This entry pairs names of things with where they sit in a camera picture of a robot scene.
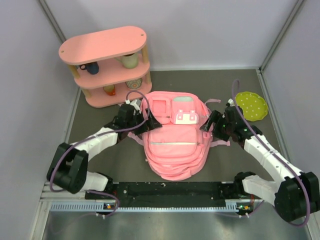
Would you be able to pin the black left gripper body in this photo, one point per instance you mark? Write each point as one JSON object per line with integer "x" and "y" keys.
{"x": 137, "y": 118}

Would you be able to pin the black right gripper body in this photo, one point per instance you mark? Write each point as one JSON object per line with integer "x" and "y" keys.
{"x": 222, "y": 129}

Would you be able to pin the pink student backpack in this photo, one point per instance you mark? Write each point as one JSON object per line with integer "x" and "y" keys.
{"x": 179, "y": 148}

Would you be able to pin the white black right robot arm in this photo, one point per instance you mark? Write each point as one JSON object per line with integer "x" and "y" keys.
{"x": 293, "y": 193}

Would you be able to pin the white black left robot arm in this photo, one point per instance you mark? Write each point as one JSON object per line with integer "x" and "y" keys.
{"x": 69, "y": 167}

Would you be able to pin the green polka dot plate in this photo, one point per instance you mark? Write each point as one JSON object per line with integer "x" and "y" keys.
{"x": 254, "y": 107}

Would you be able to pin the orange cup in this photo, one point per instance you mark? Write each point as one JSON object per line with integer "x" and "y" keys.
{"x": 110, "y": 90}

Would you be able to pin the patterned ceramic bowl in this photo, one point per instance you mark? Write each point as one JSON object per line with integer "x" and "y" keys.
{"x": 134, "y": 84}

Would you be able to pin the pink three-tier wooden shelf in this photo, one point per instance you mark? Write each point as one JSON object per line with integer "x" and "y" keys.
{"x": 103, "y": 47}

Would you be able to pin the pale green mug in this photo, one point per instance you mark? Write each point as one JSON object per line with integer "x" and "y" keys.
{"x": 129, "y": 61}

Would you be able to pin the dark blue mug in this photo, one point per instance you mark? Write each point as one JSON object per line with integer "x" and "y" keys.
{"x": 92, "y": 67}

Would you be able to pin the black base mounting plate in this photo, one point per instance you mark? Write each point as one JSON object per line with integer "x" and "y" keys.
{"x": 177, "y": 194}

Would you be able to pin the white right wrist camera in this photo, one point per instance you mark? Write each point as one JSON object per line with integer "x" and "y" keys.
{"x": 230, "y": 103}

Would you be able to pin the grey slotted cable duct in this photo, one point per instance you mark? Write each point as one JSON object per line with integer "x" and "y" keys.
{"x": 69, "y": 206}

